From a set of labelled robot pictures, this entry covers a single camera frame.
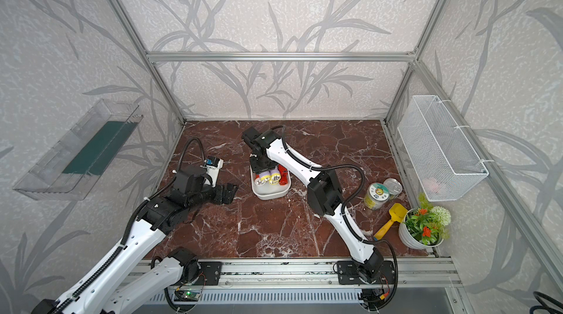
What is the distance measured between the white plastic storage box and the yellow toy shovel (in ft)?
1.27

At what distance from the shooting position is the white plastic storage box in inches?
35.1

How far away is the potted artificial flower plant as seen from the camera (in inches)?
27.4

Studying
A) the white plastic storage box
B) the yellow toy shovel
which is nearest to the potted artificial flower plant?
the yellow toy shovel

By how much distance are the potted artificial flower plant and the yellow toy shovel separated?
8cm

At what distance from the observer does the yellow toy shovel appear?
0.82 meters

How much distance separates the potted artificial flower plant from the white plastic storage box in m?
0.46
